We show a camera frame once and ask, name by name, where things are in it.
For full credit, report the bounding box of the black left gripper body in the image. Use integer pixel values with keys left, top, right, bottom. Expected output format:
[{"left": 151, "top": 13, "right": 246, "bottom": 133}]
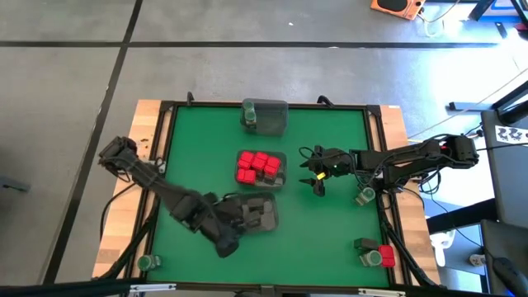
[{"left": 193, "top": 191, "right": 249, "bottom": 259}]

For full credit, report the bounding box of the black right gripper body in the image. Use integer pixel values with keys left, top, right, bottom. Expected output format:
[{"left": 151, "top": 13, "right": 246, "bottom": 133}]
[{"left": 309, "top": 144, "right": 359, "bottom": 198}]

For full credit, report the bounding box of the translucent grey plastic bin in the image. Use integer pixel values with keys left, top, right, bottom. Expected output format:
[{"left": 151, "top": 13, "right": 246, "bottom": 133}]
[
  {"left": 233, "top": 148, "right": 289, "bottom": 191},
  {"left": 230, "top": 191, "right": 280, "bottom": 234},
  {"left": 240, "top": 97, "right": 290, "bottom": 137}
]

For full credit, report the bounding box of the green table mat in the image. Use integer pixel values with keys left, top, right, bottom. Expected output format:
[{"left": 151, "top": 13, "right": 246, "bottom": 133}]
[{"left": 146, "top": 105, "right": 391, "bottom": 289}]

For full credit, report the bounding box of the black diagonal rig strut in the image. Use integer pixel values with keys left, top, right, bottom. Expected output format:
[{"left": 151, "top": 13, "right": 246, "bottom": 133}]
[
  {"left": 97, "top": 197, "right": 160, "bottom": 281},
  {"left": 379, "top": 197, "right": 438, "bottom": 288}
]

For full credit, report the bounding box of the white handheld device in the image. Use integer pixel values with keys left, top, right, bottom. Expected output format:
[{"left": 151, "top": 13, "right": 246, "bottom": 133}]
[{"left": 428, "top": 229, "right": 457, "bottom": 267}]

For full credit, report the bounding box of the black floor beam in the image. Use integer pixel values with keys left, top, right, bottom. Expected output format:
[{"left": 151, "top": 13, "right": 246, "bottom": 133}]
[
  {"left": 424, "top": 197, "right": 498, "bottom": 234},
  {"left": 490, "top": 80, "right": 528, "bottom": 125}
]

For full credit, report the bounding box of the orange plastic case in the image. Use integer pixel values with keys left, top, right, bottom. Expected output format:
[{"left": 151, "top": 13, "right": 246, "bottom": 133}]
[{"left": 370, "top": 0, "right": 427, "bottom": 21}]

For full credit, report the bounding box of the black rig crossbar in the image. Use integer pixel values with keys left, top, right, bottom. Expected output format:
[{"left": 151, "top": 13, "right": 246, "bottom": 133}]
[{"left": 0, "top": 278, "right": 145, "bottom": 297}]

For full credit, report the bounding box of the grey desk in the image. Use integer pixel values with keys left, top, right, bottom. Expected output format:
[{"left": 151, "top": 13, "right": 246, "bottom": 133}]
[{"left": 480, "top": 109, "right": 528, "bottom": 230}]

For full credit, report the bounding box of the white marker paper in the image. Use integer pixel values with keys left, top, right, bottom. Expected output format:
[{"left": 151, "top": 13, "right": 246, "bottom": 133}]
[{"left": 494, "top": 125, "right": 528, "bottom": 145}]

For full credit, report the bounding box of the dark office desk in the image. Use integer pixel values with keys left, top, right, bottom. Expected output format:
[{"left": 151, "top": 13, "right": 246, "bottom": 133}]
[{"left": 480, "top": 218, "right": 528, "bottom": 297}]

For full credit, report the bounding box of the black computer mouse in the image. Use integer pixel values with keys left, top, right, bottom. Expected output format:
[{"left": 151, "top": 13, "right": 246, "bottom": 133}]
[{"left": 493, "top": 256, "right": 528, "bottom": 297}]

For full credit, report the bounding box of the dark floor object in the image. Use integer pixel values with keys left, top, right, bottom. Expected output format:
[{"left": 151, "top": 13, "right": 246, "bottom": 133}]
[{"left": 0, "top": 176, "right": 31, "bottom": 194}]

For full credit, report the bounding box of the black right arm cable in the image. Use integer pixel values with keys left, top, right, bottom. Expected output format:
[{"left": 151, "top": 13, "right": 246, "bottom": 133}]
[{"left": 297, "top": 144, "right": 321, "bottom": 163}]

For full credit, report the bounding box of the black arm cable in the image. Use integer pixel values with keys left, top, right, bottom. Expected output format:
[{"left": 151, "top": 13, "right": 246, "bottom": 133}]
[
  {"left": 297, "top": 144, "right": 321, "bottom": 163},
  {"left": 98, "top": 181, "right": 137, "bottom": 243}
]

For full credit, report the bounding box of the silver aluminium bracket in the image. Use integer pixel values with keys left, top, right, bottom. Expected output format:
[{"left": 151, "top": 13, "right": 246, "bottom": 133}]
[
  {"left": 128, "top": 282, "right": 177, "bottom": 295},
  {"left": 357, "top": 287, "right": 408, "bottom": 297}
]

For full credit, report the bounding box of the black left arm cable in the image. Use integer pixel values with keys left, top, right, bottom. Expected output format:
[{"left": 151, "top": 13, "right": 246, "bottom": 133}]
[{"left": 98, "top": 181, "right": 137, "bottom": 243}]

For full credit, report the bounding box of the white floor cable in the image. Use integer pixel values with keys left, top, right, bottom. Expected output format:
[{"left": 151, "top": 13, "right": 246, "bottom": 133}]
[{"left": 416, "top": 0, "right": 463, "bottom": 38}]

